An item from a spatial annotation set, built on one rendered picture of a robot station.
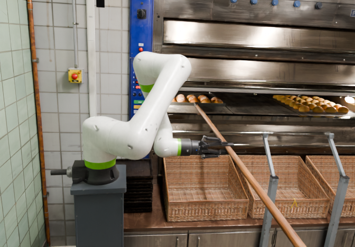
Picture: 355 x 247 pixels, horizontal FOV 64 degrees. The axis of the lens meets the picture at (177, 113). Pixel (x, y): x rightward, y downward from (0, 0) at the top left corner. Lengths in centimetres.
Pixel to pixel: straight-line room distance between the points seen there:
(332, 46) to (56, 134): 221
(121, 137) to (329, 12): 195
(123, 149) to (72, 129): 130
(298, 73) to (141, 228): 163
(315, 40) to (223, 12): 76
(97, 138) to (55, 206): 159
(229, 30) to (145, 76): 104
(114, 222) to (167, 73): 64
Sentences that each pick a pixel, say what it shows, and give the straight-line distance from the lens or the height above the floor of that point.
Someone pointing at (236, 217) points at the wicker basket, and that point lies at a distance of 211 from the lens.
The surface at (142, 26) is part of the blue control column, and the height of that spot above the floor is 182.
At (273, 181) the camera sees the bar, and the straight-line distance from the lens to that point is 192.
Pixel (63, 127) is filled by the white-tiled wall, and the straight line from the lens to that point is 231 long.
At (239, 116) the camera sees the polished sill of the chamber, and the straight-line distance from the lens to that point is 233.
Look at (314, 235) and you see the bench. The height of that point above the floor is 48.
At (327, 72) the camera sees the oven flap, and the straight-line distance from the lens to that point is 258.
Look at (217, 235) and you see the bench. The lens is 208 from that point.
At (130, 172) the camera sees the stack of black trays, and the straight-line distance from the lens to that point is 202.
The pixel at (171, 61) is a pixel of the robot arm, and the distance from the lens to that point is 124.
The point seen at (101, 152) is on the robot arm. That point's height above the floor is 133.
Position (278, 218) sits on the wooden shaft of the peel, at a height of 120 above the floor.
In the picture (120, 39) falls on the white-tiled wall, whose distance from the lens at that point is 212.
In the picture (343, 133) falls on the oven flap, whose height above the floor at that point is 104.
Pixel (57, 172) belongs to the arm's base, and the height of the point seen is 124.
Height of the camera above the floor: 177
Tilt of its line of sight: 15 degrees down
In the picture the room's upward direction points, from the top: 3 degrees clockwise
